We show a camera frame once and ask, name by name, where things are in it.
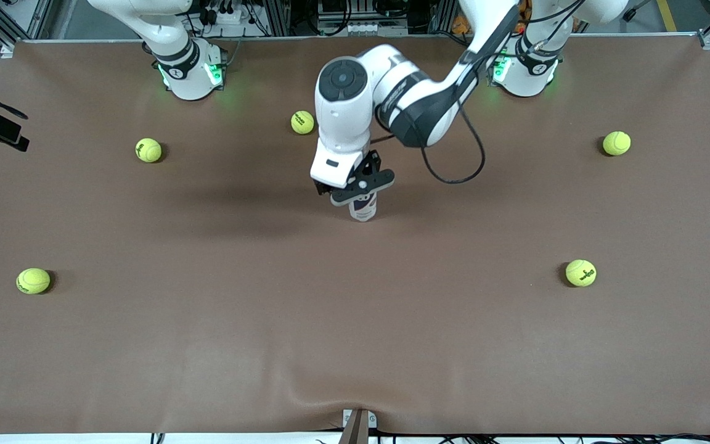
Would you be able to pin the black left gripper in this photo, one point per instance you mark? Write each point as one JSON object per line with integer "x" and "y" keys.
{"x": 371, "y": 161}

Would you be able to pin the blue white tennis ball can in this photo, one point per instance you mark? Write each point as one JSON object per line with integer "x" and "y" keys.
{"x": 362, "y": 213}

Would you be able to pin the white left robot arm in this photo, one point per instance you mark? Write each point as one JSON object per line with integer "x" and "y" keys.
{"x": 342, "y": 117}

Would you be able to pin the yellow-green tennis ball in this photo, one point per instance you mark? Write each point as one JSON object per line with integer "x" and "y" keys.
{"x": 616, "y": 143}
{"x": 580, "y": 272}
{"x": 33, "y": 280}
{"x": 148, "y": 150}
{"x": 301, "y": 122}

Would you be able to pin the white socket strip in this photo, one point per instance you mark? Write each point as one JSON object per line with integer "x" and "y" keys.
{"x": 361, "y": 28}

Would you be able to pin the orange snack bag pile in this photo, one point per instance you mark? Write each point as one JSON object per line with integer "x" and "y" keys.
{"x": 460, "y": 26}

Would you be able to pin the white power strip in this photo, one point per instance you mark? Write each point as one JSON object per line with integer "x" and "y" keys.
{"x": 228, "y": 15}

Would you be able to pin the brown table mat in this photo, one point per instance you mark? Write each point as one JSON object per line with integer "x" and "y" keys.
{"x": 207, "y": 339}

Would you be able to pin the metal bracket with post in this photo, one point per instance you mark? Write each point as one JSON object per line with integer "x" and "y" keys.
{"x": 358, "y": 424}

